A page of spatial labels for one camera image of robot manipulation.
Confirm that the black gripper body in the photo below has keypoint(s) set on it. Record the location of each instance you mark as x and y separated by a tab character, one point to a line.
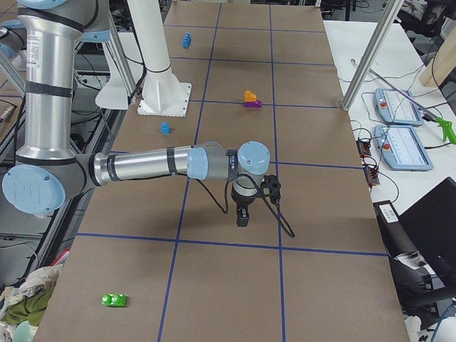
241	201

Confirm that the purple trapezoid block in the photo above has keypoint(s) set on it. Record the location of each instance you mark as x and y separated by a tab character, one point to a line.
252	104

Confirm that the orange trapezoid block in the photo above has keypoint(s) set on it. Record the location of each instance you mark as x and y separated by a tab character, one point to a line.
249	97

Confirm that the small blue block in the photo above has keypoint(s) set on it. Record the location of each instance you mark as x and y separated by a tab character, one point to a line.
165	128

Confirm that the lower black relay board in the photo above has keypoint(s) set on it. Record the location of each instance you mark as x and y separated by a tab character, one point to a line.
371	174

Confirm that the black relay board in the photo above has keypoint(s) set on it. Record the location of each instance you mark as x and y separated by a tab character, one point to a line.
371	174
363	147

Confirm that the upper black relay board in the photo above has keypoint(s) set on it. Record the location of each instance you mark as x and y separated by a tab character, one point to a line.
363	147

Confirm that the white remote control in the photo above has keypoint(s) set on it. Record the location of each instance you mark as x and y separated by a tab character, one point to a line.
388	213

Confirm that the green studded block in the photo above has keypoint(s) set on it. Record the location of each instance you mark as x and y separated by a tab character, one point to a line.
116	300

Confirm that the lower teach pendant tablet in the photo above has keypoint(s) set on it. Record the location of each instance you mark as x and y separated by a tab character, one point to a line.
401	149

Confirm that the teach pendant tablet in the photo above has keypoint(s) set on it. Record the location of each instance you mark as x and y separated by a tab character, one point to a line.
401	149
393	108

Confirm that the long blue studded block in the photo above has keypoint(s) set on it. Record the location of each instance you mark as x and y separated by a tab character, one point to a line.
186	41

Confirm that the upper teach pendant tablet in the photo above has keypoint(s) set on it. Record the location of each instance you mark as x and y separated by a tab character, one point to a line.
393	108

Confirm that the black laptop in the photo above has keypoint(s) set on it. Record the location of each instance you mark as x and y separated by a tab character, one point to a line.
430	225

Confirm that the black power adapter pile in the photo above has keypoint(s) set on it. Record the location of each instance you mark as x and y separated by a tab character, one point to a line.
419	292

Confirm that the crumpled cloth pile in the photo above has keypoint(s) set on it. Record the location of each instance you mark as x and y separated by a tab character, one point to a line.
23	307

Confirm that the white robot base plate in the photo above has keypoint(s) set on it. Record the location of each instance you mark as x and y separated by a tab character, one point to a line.
169	99

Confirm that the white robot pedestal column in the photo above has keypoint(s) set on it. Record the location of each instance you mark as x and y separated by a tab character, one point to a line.
147	20

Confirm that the green handled tool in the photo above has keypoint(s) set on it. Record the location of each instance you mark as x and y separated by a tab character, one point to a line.
448	134

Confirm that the aluminium frame post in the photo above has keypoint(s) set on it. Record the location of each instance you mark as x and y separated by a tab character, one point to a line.
381	31

